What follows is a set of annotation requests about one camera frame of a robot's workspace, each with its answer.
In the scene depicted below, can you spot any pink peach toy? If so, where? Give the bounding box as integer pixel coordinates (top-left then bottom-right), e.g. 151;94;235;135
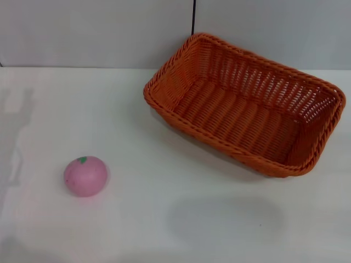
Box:
64;155;108;197

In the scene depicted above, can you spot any orange woven plastic basket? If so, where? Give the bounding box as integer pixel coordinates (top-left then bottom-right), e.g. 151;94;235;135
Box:
143;32;347;178

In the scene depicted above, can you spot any black vertical wall strip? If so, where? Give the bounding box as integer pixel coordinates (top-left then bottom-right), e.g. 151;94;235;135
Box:
190;0;197;35

